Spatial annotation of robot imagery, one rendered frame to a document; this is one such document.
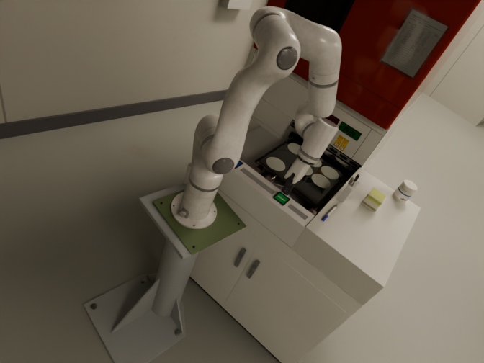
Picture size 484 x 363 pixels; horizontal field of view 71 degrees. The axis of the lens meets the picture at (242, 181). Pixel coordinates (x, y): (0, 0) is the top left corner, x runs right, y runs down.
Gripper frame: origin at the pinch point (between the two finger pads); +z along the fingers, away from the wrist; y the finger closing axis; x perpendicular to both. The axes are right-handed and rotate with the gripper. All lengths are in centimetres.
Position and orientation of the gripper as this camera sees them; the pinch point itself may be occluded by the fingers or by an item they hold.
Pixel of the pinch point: (287, 189)
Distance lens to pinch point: 137.5
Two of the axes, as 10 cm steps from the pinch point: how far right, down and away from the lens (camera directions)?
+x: 7.6, 5.9, -2.9
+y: -5.1, 2.5, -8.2
